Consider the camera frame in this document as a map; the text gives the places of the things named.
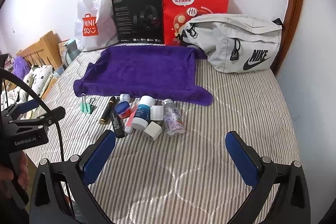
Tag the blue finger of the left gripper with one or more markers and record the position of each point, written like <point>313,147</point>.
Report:
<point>50,118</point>
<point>22,108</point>

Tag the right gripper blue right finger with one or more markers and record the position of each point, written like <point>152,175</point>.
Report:
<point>245,158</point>

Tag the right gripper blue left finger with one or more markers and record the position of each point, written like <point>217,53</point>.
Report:
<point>95,156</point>

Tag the teal binder clip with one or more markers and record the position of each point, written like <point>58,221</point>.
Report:
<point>87,107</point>

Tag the pink white tube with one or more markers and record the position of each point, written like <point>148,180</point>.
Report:
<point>128,127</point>

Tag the blue lid vaseline jar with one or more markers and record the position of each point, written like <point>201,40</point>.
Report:
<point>123,109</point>

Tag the black gold tube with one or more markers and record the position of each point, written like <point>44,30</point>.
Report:
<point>106,113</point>

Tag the white blue bottle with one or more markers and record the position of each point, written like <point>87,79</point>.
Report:
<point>141,117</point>

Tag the white charger cube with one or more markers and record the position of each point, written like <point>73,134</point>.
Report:
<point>152,131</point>

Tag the small white cap bottle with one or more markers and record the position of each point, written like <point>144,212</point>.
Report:
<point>124,97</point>

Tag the white tape roll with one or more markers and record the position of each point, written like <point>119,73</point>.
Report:
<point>156,113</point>

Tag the clear pill bottle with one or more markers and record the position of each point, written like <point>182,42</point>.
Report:
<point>172,118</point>

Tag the person's left hand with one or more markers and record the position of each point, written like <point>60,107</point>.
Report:
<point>7,175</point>

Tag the white patterned pillow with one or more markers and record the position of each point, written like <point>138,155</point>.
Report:
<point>37,79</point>

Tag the purple plush toy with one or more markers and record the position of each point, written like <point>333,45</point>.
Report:
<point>20,67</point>

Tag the wooden bed headboard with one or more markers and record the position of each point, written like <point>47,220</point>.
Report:
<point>43,52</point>

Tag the teal kettle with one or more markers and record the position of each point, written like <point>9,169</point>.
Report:
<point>70,52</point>

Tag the white Miniso plastic bag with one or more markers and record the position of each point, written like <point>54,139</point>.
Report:
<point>94,26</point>

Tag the purple towel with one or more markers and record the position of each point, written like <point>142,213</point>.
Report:
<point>161,72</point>

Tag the grey Nike waist bag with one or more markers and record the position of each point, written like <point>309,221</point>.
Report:
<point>234,43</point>

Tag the black headset box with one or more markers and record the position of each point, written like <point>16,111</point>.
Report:
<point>138,21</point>

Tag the brown wooden door frame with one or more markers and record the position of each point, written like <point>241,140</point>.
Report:
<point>291,19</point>

